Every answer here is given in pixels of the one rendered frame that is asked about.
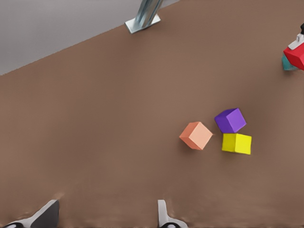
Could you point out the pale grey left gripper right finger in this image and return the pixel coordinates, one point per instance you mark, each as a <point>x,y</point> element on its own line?
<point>297,42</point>

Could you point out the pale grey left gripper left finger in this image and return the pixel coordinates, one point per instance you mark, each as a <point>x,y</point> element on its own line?
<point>45,215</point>

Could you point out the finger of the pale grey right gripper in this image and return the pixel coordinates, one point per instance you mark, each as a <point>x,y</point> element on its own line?
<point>164,215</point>

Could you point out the red wooden cube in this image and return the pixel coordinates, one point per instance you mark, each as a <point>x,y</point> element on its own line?
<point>295,57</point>

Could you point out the teal wooden cube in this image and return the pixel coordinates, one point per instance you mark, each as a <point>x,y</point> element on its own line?
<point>287,65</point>

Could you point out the orange wooden cube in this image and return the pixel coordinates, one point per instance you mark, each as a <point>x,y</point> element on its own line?
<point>196,135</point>

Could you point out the yellow wooden cube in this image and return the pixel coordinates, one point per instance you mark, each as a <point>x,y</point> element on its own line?
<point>237,143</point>

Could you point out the purple wooden cube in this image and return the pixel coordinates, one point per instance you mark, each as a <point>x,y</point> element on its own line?
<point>230,120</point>

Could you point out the silver frame post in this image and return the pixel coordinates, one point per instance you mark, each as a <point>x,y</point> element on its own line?
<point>144,16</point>

